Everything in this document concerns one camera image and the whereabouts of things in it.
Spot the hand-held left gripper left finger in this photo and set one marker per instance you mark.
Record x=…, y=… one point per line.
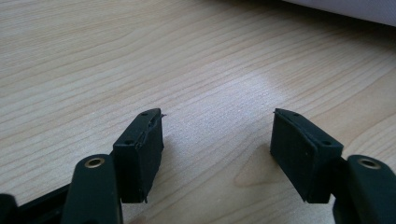
x=137, y=158

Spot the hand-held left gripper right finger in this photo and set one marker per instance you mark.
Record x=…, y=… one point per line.
x=300, y=158

